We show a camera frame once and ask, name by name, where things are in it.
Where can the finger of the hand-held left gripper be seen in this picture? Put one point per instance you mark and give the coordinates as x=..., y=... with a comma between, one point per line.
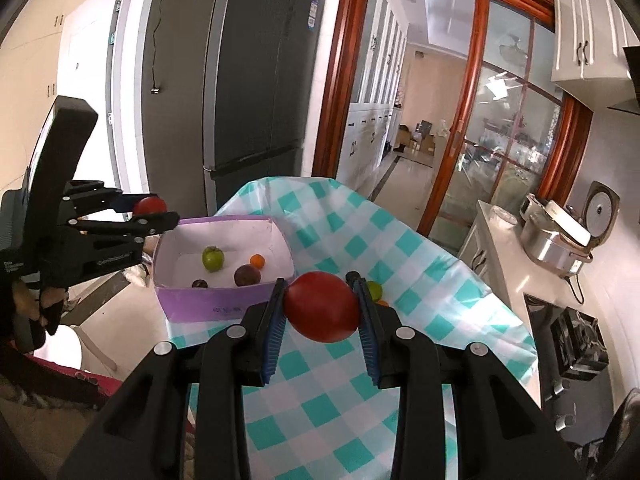
x=122, y=202
x=155, y=222

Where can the purple passion fruit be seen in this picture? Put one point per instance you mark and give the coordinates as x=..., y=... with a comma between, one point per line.
x=247, y=275

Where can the wooden sliding glass door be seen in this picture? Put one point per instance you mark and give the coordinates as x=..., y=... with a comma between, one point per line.
x=350, y=60

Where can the grey refrigerator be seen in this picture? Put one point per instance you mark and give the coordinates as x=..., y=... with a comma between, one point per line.
x=240, y=85

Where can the person's left hand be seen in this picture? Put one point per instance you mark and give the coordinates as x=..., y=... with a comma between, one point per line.
x=24, y=296

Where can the red cherry tomato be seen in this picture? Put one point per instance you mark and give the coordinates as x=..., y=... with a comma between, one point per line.
x=150, y=205
x=322, y=307

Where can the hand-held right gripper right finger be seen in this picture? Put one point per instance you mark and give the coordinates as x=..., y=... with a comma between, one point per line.
x=367, y=330

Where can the white wall cabinets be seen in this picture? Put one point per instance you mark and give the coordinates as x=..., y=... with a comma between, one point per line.
x=590, y=35

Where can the dark water chestnut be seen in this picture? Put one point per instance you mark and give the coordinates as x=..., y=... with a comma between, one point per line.
x=200, y=284

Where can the white hallway cabinets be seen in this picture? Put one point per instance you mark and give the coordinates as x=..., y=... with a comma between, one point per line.
x=365, y=125

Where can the large green tomato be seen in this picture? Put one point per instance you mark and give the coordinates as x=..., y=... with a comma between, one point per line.
x=375, y=290

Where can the white built-in wardrobe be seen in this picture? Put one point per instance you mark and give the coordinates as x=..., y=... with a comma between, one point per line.
x=30, y=60

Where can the white kitchen counter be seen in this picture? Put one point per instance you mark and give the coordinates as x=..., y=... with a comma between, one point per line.
x=500, y=260

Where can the small green tomato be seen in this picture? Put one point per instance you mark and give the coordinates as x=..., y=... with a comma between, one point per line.
x=213, y=259

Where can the dark range hood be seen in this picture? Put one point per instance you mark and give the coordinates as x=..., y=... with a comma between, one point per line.
x=634, y=85

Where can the white rice cooker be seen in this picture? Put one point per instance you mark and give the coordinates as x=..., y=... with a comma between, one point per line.
x=555, y=242

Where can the purple cardboard box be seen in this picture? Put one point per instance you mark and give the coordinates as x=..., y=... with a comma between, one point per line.
x=200, y=310

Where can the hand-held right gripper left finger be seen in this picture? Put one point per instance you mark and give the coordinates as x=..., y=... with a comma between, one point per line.
x=272, y=330

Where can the teal checked tablecloth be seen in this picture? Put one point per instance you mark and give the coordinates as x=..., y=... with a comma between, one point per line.
x=350, y=230

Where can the black kitchen appliance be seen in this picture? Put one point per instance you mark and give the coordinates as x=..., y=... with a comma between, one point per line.
x=575, y=340

